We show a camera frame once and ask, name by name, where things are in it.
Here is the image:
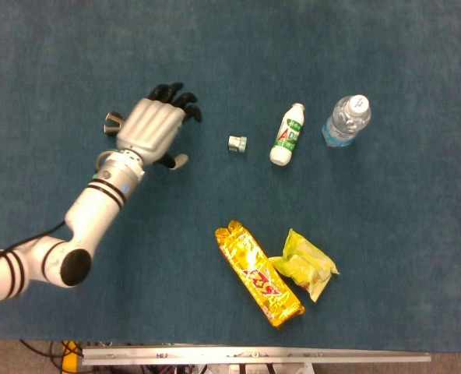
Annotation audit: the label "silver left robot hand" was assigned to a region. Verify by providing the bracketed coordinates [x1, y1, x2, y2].
[115, 82, 203, 171]

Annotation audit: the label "black metal staple remover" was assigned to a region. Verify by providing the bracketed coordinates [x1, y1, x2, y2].
[104, 111, 123, 137]

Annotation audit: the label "small white green-label milk bottle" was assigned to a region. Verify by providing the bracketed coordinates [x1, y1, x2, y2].
[269, 102, 306, 167]

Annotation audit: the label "long golden yellow biscuit pack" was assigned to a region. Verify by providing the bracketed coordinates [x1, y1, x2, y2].
[214, 220, 306, 328]

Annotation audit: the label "clear plastic water bottle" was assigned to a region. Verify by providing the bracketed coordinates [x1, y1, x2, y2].
[322, 93, 372, 148]

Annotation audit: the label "yellow crinkled snack bag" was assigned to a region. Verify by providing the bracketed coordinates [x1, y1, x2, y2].
[268, 228, 340, 303]

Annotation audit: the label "blue felt table cloth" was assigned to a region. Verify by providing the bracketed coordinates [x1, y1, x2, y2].
[0, 0, 461, 354]

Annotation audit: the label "yellow power strip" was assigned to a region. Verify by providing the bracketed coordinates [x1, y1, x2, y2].
[61, 340, 83, 374]

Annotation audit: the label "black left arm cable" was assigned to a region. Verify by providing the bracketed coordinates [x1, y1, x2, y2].
[0, 220, 68, 273]

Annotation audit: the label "black floor cables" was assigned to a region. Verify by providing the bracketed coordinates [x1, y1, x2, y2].
[19, 339, 66, 369]

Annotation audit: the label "aluminium frame rail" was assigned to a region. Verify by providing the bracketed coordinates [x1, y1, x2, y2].
[81, 344, 431, 366]

